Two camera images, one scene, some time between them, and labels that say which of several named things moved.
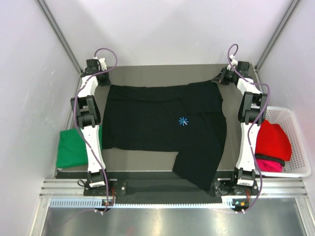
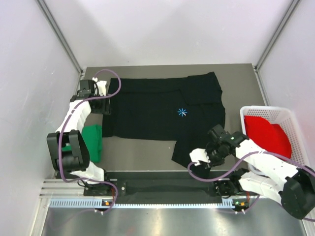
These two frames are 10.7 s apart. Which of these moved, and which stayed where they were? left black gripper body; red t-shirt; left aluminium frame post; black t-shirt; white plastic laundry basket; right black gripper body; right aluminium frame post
Moved: right black gripper body; black t-shirt; left black gripper body
Stayed: right aluminium frame post; white plastic laundry basket; left aluminium frame post; red t-shirt
